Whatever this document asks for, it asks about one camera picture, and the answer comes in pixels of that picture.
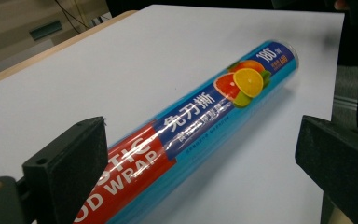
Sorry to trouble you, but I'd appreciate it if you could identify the black cable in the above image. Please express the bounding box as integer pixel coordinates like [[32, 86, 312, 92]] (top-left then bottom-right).
[[54, 0, 91, 31]]

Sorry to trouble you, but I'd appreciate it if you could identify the green wall socket plate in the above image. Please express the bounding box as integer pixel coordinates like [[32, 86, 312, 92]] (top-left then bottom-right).
[[29, 20, 63, 41]]

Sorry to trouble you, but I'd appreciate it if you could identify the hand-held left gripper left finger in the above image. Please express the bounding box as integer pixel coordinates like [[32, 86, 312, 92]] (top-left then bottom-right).
[[21, 116, 109, 224]]

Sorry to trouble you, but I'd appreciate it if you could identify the blue plastic wrap roll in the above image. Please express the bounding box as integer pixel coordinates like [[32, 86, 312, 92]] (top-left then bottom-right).
[[73, 39, 300, 224]]

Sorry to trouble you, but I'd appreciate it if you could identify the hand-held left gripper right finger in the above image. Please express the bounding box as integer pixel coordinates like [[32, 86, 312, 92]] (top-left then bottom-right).
[[294, 115, 358, 224]]

